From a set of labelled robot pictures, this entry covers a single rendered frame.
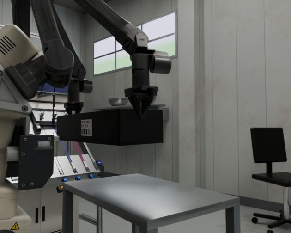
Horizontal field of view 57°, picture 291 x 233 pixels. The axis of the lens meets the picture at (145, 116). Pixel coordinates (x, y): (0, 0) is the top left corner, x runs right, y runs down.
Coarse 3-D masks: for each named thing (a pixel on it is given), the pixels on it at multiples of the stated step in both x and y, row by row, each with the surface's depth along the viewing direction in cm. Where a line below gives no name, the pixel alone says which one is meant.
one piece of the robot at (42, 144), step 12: (24, 120) 83; (24, 132) 82; (24, 144) 79; (36, 144) 81; (48, 144) 83; (12, 156) 78; (24, 156) 79; (36, 156) 81; (48, 156) 83; (12, 168) 100; (24, 168) 79; (36, 168) 81; (48, 168) 83; (24, 180) 79; (36, 180) 81
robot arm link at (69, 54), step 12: (36, 0) 80; (48, 0) 82; (36, 12) 79; (48, 12) 80; (36, 24) 79; (48, 24) 78; (48, 36) 76; (60, 36) 78; (48, 48) 73; (60, 48) 73; (48, 60) 71; (60, 60) 72; (72, 60) 73; (60, 72) 72; (48, 84) 79
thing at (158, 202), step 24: (72, 192) 123; (96, 192) 112; (120, 192) 112; (144, 192) 112; (168, 192) 112; (192, 192) 112; (216, 192) 112; (72, 216) 132; (120, 216) 89; (144, 216) 81; (168, 216) 82; (192, 216) 88
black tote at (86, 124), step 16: (96, 112) 93; (112, 112) 84; (128, 112) 83; (160, 112) 90; (64, 128) 118; (80, 128) 104; (96, 128) 93; (112, 128) 84; (128, 128) 82; (144, 128) 86; (160, 128) 90; (112, 144) 84; (128, 144) 82
